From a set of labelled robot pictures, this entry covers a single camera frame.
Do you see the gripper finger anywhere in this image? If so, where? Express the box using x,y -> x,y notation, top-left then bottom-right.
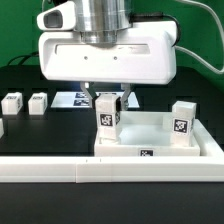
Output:
120,83 -> 134,111
80,82 -> 97,109

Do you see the black cable bundle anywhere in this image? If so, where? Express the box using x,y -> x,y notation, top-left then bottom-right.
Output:
7,51 -> 40,67

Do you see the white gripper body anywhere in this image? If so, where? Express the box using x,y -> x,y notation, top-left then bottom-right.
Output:
37,0 -> 178,84

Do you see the white marker plate with tags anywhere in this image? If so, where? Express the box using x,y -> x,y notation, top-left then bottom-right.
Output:
51,91 -> 139,108

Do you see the white L-shaped obstacle fence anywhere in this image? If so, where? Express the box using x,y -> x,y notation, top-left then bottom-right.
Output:
0,121 -> 224,183

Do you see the white square table top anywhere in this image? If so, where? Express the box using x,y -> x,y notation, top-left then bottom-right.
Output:
94,112 -> 200,157

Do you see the white block at left edge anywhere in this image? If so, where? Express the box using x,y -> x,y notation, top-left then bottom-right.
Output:
0,118 -> 4,139

